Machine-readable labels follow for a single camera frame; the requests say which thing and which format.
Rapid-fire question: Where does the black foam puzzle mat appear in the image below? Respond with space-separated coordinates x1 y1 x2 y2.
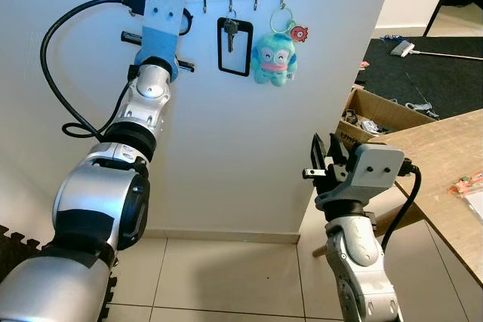
0 224 119 322

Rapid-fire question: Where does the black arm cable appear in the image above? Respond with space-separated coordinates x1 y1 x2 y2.
380 159 423 253
39 0 146 140

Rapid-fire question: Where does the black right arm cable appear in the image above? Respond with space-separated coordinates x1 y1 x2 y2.
380 159 423 253

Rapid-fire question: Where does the black round ring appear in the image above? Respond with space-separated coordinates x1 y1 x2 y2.
178 5 194 36

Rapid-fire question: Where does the black rug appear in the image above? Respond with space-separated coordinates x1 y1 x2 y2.
355 35 483 121

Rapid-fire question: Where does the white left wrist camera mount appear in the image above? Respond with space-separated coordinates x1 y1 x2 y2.
134 0 186 68

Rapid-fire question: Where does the metal key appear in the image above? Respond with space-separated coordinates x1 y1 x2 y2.
223 19 240 54

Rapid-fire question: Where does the white long-handled broom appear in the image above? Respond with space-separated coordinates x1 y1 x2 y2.
390 40 483 60

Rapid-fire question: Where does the clear packet with red label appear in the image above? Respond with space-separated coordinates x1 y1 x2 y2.
448 173 483 222

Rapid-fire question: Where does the brown cardboard box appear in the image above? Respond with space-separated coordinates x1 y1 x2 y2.
338 87 439 150

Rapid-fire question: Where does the black rectangular frame keyring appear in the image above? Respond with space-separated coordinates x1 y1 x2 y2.
217 17 253 78

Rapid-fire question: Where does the teal plush toy keychain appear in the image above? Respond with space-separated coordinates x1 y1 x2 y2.
251 32 297 87

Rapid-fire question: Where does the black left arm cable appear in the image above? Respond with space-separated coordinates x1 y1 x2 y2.
39 0 146 140

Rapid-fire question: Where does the green loop of plush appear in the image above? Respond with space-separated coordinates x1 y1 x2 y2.
270 7 295 36

